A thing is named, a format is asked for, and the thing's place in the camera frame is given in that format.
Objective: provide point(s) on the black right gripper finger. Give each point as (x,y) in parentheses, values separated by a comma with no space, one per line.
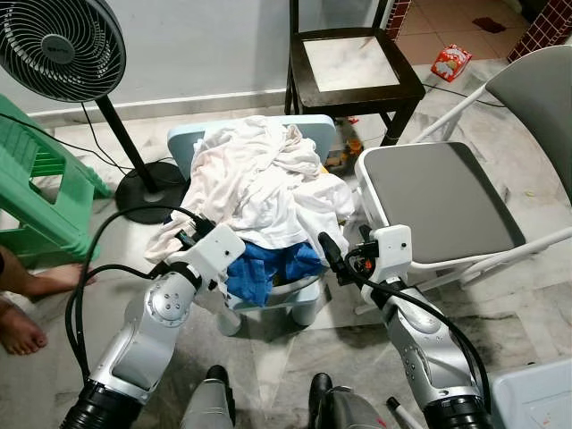
(333,257)

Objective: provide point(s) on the cream white garment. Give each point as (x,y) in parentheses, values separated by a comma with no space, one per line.
(241,161)

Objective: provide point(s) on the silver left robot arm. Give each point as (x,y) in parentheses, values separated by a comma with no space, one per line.
(147,349)

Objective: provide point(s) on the light blue child chair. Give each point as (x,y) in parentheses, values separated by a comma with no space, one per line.
(299,299)

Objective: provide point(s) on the bright blue garment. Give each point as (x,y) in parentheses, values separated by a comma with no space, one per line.
(268,273)

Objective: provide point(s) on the grey white folding chair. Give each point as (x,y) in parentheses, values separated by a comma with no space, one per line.
(438,201)

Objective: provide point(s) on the colourful toy pile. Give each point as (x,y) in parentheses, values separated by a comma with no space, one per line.
(344,154)

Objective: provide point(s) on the green plastic stool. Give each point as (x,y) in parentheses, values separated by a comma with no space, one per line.
(40,179)

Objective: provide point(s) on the robot left leg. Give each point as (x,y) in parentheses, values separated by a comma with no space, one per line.
(210,402)

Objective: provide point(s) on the dark wooden chair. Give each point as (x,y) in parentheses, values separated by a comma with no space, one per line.
(353,63)

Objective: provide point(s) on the red snack packet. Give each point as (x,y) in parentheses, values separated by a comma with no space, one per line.
(451,63)

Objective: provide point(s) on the pale grey folding table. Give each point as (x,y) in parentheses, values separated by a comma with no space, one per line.
(536,398)

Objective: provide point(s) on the black standing fan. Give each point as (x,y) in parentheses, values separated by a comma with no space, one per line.
(58,40)

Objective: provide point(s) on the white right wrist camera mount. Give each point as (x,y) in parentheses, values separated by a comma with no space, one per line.
(391,252)

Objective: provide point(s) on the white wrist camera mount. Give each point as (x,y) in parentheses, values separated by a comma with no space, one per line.
(391,252)
(216,257)

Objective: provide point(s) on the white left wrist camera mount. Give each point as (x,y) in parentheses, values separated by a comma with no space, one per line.
(216,257)

